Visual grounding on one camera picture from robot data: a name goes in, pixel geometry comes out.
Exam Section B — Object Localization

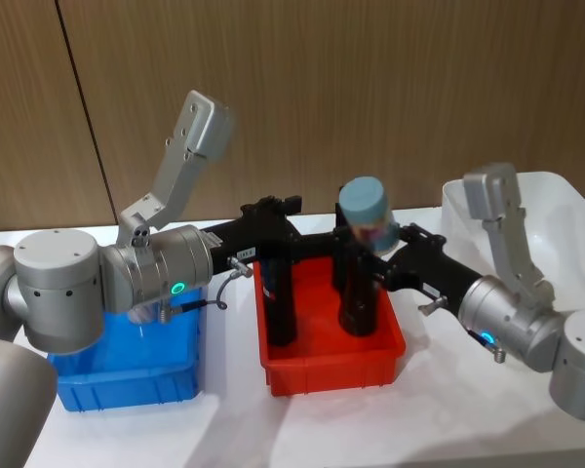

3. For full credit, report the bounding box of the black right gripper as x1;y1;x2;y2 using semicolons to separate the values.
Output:
366;222;485;307

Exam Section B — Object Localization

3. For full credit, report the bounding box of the dark bottle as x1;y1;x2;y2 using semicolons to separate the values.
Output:
259;257;299;348
337;243;382;338
332;182;355;293

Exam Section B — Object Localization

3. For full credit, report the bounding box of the jar with blue lid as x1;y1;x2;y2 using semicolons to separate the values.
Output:
338;175;402;256

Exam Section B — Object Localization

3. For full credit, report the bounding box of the white plastic bin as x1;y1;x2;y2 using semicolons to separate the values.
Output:
440;170;585;314

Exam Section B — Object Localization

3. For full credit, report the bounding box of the blue plastic bin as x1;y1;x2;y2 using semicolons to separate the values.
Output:
47;285;211;413

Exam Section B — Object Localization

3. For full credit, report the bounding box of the red plastic bin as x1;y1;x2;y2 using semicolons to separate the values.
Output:
252;255;408;399

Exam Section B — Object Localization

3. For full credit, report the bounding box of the gripper's thin cable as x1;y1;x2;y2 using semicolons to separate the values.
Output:
417;286;450;316
159;256;254;324

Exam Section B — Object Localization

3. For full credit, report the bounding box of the white table cloth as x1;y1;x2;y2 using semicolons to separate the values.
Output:
0;202;585;468

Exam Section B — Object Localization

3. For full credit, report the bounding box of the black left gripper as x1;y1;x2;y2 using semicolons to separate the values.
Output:
203;193;346;277

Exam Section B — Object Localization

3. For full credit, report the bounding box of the right gripper's thin cable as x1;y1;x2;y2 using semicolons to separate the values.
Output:
417;286;450;316

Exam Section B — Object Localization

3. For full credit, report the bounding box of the left gripper's thin cable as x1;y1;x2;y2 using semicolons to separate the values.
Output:
159;256;254;324

